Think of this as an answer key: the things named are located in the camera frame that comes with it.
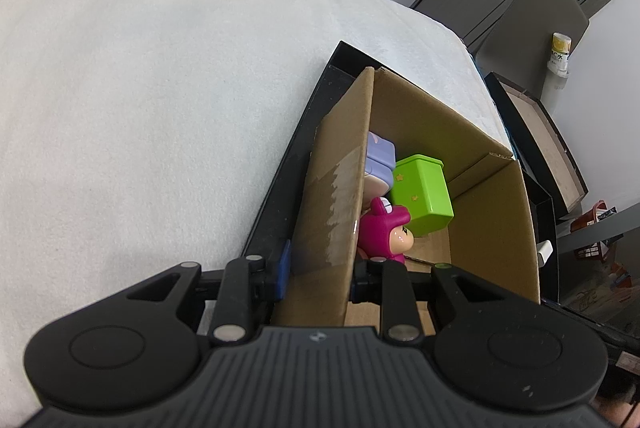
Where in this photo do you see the black tray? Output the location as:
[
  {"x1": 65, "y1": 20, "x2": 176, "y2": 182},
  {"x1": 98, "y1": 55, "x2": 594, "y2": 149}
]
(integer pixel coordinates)
[{"x1": 196, "y1": 40, "x2": 559, "y2": 335}]

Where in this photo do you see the red basket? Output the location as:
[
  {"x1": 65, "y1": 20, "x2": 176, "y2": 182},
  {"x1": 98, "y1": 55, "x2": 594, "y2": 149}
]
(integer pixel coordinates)
[{"x1": 570, "y1": 202, "x2": 619, "y2": 260}]

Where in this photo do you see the yellow capped bottle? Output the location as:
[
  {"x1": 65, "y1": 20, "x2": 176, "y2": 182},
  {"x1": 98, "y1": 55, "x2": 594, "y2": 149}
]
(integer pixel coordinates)
[{"x1": 547, "y1": 32, "x2": 573, "y2": 77}]

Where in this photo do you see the black box with brown inside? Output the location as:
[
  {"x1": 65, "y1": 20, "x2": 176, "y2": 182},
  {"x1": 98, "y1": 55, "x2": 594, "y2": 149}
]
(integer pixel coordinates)
[{"x1": 483, "y1": 71, "x2": 589, "y2": 220}]

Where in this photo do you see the brown cardboard box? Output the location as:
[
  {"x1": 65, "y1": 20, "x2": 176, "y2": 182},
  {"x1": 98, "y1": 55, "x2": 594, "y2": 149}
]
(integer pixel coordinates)
[{"x1": 270, "y1": 66, "x2": 542, "y2": 330}]

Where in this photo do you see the pink toy figure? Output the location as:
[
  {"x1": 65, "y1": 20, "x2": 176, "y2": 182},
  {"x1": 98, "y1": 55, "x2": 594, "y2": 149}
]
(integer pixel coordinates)
[{"x1": 355, "y1": 195, "x2": 414, "y2": 265}]

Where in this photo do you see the green toy box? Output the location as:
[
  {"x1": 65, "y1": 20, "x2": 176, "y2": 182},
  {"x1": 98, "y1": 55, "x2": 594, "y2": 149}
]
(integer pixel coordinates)
[{"x1": 389, "y1": 153, "x2": 455, "y2": 238}]

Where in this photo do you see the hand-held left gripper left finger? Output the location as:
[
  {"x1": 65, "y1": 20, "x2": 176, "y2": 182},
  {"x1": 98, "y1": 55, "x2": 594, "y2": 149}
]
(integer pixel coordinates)
[{"x1": 125, "y1": 239, "x2": 292, "y2": 344}]

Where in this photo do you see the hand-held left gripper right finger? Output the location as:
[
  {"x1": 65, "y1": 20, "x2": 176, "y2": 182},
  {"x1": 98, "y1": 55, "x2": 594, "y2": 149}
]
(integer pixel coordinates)
[{"x1": 350, "y1": 258, "x2": 507, "y2": 345}]

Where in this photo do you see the purple toy figure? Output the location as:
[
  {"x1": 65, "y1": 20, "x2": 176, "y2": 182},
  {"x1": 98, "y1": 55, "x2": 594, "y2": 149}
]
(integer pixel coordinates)
[{"x1": 363, "y1": 131, "x2": 397, "y2": 197}]

